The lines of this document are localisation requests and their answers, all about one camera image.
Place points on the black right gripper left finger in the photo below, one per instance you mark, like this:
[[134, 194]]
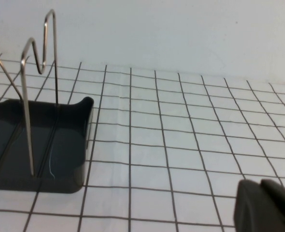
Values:
[[250, 212]]

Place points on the white black-grid tablecloth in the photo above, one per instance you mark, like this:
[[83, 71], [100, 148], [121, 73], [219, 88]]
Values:
[[181, 145]]

